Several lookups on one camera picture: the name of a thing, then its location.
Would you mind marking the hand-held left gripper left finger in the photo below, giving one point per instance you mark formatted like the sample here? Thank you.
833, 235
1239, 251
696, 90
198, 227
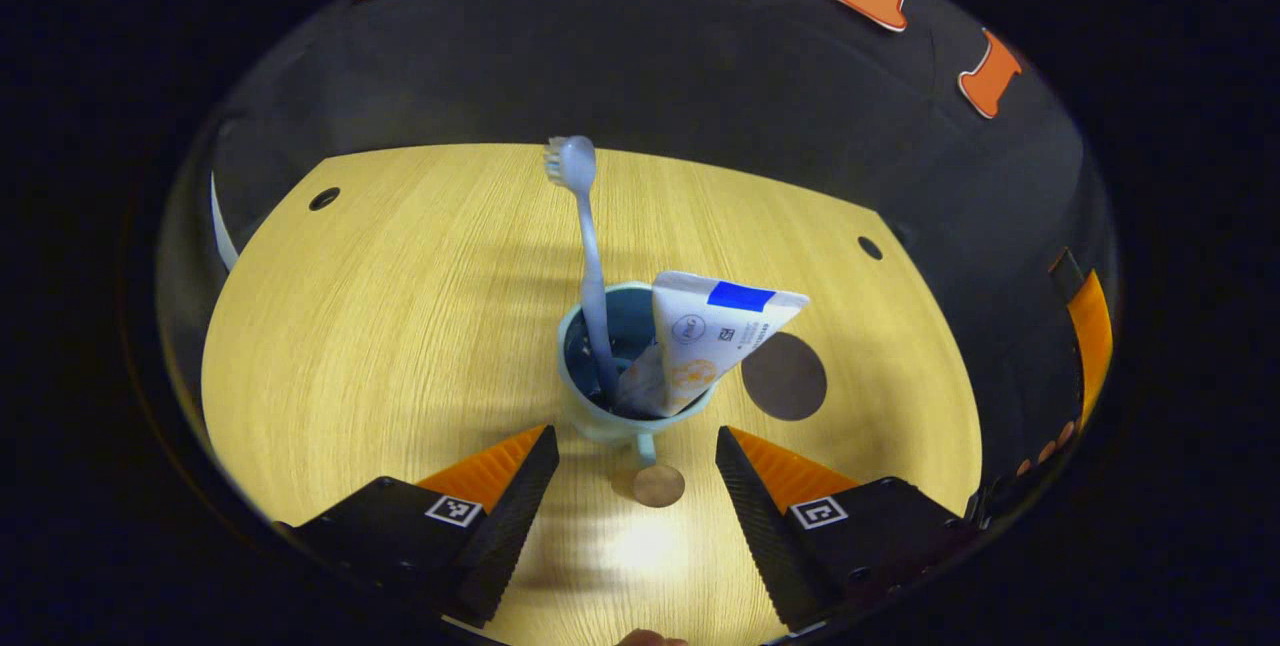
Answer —
515, 516

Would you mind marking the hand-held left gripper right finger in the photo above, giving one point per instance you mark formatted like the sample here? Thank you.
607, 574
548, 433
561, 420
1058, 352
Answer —
760, 526

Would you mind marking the white toothbrush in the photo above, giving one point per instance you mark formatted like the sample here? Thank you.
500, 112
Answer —
590, 256

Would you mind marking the white toothpaste tube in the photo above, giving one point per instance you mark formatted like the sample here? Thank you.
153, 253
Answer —
710, 336

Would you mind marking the wooden desktop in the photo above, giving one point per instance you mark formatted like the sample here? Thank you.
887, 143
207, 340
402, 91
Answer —
400, 326

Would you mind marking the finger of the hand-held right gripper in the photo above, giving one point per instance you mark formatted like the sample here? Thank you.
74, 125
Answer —
1092, 336

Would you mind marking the white panel edge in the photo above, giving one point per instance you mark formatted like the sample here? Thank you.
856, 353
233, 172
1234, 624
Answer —
222, 236

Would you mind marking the dark brown round coaster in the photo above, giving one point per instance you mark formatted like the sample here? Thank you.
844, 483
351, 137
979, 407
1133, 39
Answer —
795, 381

